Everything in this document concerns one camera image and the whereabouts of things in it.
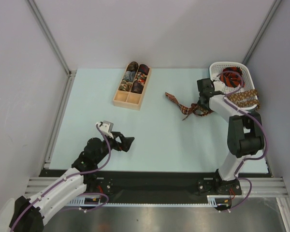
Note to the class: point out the red plaid tie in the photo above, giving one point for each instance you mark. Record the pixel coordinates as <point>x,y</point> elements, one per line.
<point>194,109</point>

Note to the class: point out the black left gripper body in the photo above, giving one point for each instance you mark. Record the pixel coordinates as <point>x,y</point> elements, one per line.
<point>207,89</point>

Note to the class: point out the wooden compartment box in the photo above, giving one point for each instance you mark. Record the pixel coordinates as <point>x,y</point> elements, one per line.
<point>130,100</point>

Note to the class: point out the aluminium corner post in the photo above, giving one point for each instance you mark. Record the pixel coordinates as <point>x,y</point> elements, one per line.
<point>265,24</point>
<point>48,35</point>

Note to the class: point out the red navy striped tie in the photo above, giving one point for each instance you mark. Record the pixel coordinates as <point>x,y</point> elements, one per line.
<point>231,77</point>

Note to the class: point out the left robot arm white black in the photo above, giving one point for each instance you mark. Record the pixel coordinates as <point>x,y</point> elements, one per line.
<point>33,213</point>

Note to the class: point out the rolled green camouflage tie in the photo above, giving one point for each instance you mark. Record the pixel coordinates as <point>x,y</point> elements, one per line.
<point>125,86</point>

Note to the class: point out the right aluminium corner post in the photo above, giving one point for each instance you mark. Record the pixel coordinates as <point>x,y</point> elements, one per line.
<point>265,24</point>

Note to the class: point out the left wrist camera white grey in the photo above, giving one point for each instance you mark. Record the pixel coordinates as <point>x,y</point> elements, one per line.
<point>105,128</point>

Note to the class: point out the left aluminium side rail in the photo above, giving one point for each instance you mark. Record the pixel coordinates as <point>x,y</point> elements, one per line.
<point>58,120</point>

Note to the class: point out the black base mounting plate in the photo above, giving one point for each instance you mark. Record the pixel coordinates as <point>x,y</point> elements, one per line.
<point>160,188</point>

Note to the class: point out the rolled colourful patterned tie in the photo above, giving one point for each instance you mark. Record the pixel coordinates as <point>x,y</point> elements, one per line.
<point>141,78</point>

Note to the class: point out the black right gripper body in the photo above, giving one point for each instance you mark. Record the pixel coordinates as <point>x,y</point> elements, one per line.
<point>114,143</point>

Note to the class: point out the white slotted cable duct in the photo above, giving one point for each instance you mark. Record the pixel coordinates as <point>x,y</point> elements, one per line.
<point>209,202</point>

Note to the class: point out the left aluminium corner post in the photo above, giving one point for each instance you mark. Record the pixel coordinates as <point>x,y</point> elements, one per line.
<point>48,35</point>

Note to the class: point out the rolled blue grey tie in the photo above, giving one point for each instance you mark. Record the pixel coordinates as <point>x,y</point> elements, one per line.
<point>129,76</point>

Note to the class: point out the brown floral tie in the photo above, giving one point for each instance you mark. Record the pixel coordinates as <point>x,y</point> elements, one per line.
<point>247,100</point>

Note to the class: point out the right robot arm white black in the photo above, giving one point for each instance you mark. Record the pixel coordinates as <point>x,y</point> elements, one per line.
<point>245,138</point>

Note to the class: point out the rolled camouflage tie top left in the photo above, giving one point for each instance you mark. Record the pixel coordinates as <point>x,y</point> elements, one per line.
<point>132,67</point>

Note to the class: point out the white teal plastic basket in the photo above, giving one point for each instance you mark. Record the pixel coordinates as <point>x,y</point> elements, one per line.
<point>215,70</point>

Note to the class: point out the rolled dark red tie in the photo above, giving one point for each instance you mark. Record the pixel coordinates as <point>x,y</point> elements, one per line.
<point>143,69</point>

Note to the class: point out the aluminium front rail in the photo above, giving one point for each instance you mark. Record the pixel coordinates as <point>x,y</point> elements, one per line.
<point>261,187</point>

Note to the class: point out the rolled dark purple tie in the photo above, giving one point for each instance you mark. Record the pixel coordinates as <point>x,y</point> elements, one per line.
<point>137,87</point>

